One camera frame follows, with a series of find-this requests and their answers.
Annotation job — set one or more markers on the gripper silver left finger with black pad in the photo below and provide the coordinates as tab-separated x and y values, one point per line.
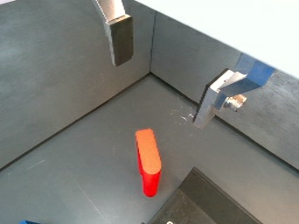
119	29

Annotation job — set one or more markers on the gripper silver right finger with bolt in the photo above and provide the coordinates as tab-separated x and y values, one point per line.
223	93

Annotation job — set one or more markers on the red square-circle peg object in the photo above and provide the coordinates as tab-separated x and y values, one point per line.
148	160

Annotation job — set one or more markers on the blue shape-sorting board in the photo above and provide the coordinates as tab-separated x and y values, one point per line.
28	222

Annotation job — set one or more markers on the black angled holder block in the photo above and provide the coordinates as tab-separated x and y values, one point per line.
200	203

